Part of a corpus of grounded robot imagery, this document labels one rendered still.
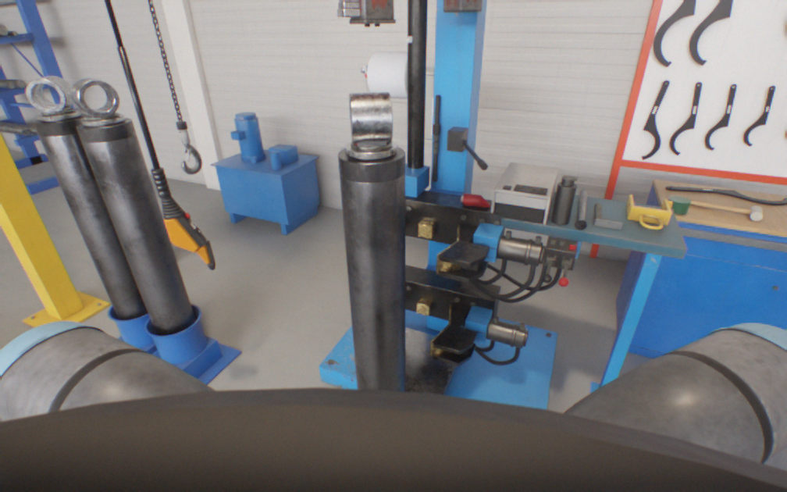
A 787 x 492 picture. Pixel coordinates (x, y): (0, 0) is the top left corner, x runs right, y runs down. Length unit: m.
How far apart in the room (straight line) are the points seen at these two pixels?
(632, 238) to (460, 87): 0.97
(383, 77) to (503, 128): 1.41
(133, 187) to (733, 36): 3.56
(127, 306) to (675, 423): 2.62
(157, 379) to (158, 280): 1.94
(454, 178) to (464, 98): 0.39
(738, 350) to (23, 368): 0.69
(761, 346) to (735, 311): 2.32
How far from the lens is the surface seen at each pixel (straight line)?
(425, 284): 2.16
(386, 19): 1.48
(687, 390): 0.45
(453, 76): 1.98
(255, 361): 2.74
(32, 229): 3.47
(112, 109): 2.17
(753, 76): 3.60
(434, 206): 1.92
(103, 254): 2.60
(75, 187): 2.48
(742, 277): 2.74
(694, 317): 2.85
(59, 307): 3.68
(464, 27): 1.96
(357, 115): 1.21
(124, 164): 2.16
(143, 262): 2.34
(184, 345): 2.60
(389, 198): 1.26
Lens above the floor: 1.84
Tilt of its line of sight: 29 degrees down
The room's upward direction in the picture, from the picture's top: 1 degrees counter-clockwise
